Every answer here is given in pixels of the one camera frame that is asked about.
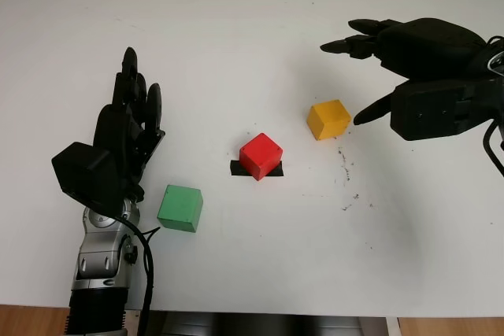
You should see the dark robot torso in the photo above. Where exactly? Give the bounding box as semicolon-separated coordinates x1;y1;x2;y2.
151;311;387;336

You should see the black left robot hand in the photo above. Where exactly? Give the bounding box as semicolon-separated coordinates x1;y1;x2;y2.
92;46;167;204

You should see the green wooden block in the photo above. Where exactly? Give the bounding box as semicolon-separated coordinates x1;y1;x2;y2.
157;183;205;234

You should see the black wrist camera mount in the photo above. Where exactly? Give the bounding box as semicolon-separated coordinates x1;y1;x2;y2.
50;141;124;216
389;77;504;142

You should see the black tape strip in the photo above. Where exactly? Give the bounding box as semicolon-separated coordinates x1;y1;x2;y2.
229;159;284;178

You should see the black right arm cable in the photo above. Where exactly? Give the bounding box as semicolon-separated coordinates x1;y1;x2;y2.
482;35;504;176

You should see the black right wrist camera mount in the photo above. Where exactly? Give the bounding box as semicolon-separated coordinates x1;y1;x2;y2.
389;77;504;142

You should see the yellow wooden block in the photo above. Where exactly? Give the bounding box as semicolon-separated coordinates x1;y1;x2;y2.
306;99;352;142

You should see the red wooden block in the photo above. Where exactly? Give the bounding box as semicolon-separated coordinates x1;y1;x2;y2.
239;133;284;183

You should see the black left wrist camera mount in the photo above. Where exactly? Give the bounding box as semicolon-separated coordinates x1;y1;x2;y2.
50;141;124;216

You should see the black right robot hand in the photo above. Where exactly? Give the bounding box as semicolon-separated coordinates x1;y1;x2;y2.
319;17;497;127

